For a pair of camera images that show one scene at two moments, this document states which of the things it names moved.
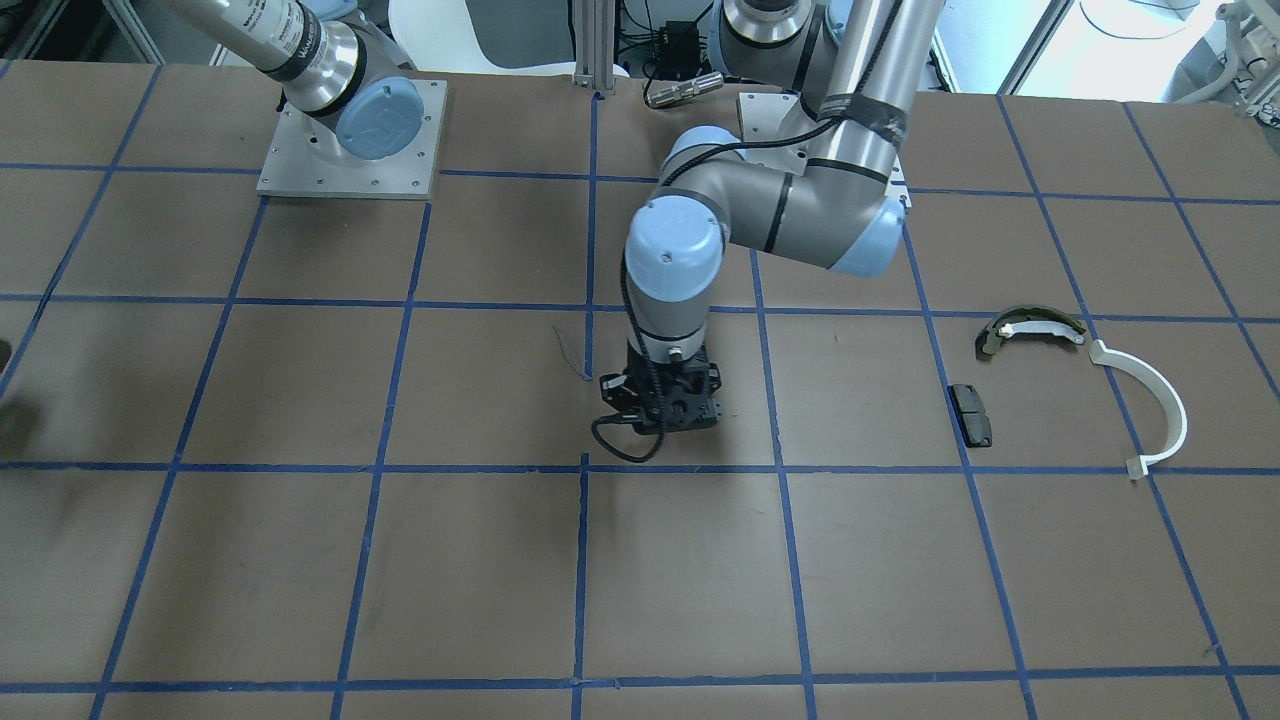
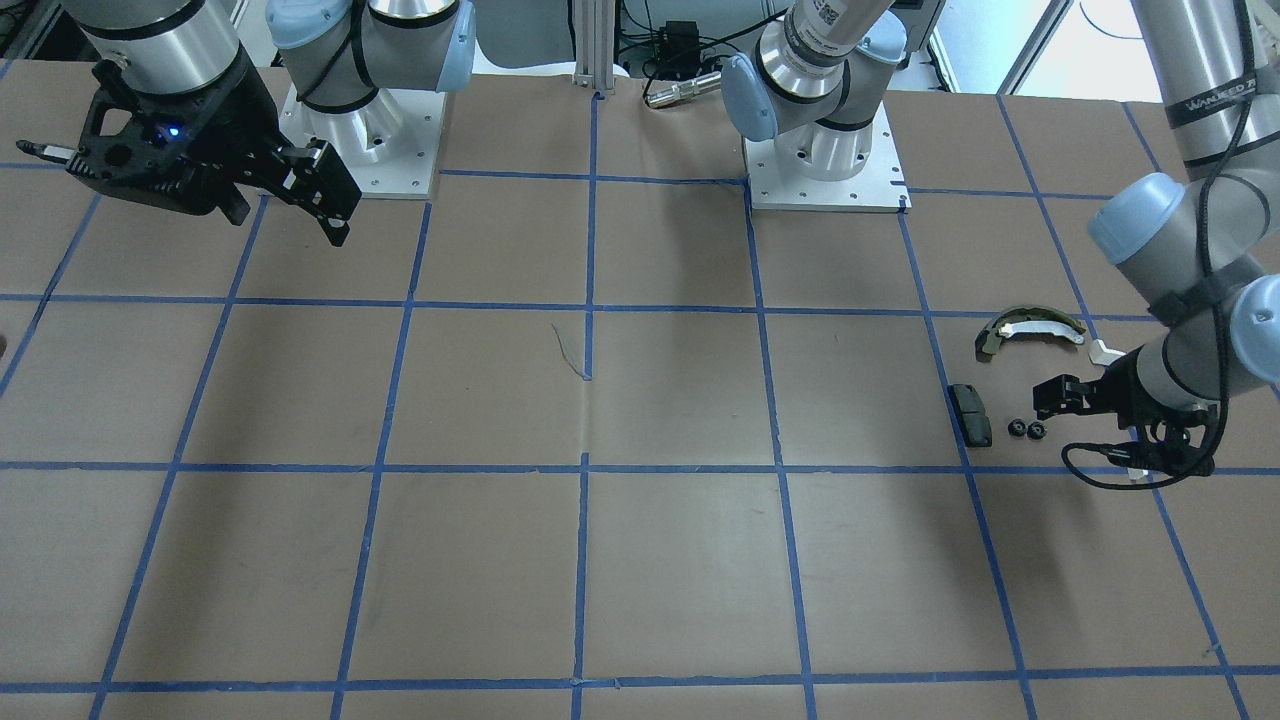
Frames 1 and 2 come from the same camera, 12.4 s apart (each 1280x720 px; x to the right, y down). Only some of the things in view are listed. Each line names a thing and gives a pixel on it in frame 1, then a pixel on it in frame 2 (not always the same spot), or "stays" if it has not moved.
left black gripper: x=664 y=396 to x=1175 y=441
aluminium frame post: x=595 y=45 stays
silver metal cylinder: x=702 y=84 stays
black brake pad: x=972 y=416 stays
